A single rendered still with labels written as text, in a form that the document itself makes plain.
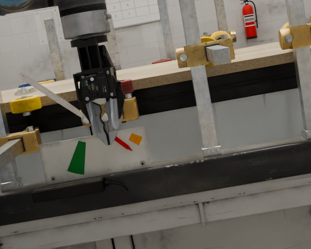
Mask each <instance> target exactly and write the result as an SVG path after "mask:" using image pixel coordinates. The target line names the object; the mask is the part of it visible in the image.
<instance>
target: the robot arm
mask: <svg viewBox="0 0 311 249"><path fill-rule="evenodd" d="M53 6H58V8H59V13H60V18H61V24H62V29H63V34H64V39H65V40H72V41H70V42H71V48H73V47H77V50H78V56H79V62H80V67H81V72H79V73H76V74H73V78H74V83H75V88H76V93H77V98H78V105H79V107H80V109H81V111H82V112H83V114H84V115H85V116H86V118H87V119H88V121H89V123H90V126H91V127H92V129H93V130H94V132H95V133H96V135H97V136H98V137H99V139H100V140H101V141H102V142H104V143H105V144H106V145H112V143H113V141H114V139H115V137H116V135H117V131H118V127H119V123H120V118H121V114H122V110H123V105H124V93H123V90H122V87H121V82H117V73H116V69H115V67H114V65H113V62H112V60H111V58H110V56H109V53H108V51H107V49H106V47H105V45H98V43H102V42H108V38H107V35H104V34H105V33H109V32H110V31H111V29H110V24H109V21H108V19H111V18H112V15H111V14H107V7H106V1H105V0H0V16H5V15H6V14H11V13H16V12H22V11H29V10H35V9H41V8H47V7H53ZM78 82H80V84H79V86H78ZM99 98H109V101H108V102H107V103H105V105H104V109H105V112H106V114H107V115H108V122H107V125H108V127H109V133H108V134H107V133H106V131H105V129H104V127H105V124H104V122H103V121H102V119H101V114H102V109H101V105H99V104H97V103H95V102H92V101H93V100H95V99H99Z"/></svg>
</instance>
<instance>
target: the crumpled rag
mask: <svg viewBox="0 0 311 249"><path fill-rule="evenodd" d="M36 91H37V90H36V89H35V88H31V89H26V88H25V87H22V88H21V89H20V90H17V91H16V92H15V94H14V95H21V94H28V93H31V92H36Z"/></svg>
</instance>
